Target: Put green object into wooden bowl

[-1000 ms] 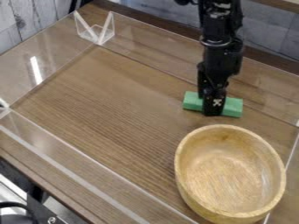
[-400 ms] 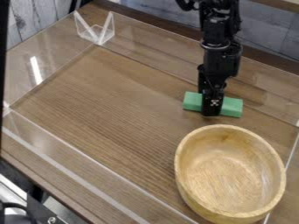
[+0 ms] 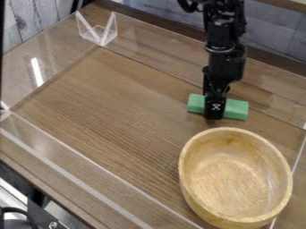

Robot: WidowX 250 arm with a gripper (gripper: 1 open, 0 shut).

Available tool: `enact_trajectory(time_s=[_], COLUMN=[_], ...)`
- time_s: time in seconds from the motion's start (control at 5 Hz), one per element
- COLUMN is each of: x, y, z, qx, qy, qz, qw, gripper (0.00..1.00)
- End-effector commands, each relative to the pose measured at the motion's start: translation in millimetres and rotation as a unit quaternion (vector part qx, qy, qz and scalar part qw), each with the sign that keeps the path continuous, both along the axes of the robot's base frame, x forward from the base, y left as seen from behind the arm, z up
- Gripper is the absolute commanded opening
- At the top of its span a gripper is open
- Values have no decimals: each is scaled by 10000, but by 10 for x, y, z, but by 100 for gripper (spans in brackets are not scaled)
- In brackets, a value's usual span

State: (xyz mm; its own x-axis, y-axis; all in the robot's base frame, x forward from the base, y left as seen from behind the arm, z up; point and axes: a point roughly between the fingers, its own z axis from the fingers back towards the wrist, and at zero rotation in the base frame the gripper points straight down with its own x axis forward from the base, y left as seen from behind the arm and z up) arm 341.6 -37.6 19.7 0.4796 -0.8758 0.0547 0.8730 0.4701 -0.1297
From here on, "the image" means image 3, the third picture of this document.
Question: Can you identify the wooden bowl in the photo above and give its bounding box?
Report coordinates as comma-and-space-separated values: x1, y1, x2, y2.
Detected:
177, 127, 292, 229

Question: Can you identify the black cable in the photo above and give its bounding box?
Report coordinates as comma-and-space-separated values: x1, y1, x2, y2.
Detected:
0, 206, 28, 229

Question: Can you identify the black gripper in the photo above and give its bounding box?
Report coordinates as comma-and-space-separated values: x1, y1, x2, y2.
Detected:
201, 26, 245, 120

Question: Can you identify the clear acrylic corner bracket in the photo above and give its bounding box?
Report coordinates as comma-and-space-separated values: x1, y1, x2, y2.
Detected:
74, 11, 117, 47

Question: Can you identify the green rectangular block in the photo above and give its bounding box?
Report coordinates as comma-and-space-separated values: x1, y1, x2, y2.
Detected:
187, 94, 248, 121

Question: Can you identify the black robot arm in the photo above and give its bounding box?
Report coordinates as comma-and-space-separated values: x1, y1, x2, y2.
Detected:
176, 0, 248, 121

